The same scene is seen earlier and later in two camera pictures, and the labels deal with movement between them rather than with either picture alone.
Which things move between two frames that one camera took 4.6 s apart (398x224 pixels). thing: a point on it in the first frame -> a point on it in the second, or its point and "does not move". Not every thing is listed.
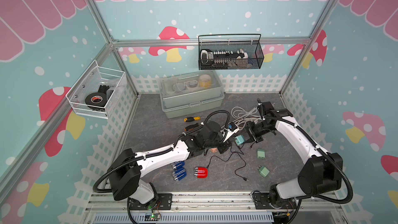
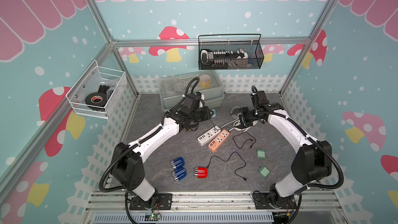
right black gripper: [256, 139] -> [243, 124]
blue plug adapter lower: [179, 173] does not move
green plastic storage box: [185, 93] does not move
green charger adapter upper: [260, 153] does not move
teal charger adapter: [239, 139] -> [214, 114]
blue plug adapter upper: [178, 164] does not move
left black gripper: [225, 145] -> [206, 116]
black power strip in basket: [209, 57] does not move
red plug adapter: [201, 172] does not move
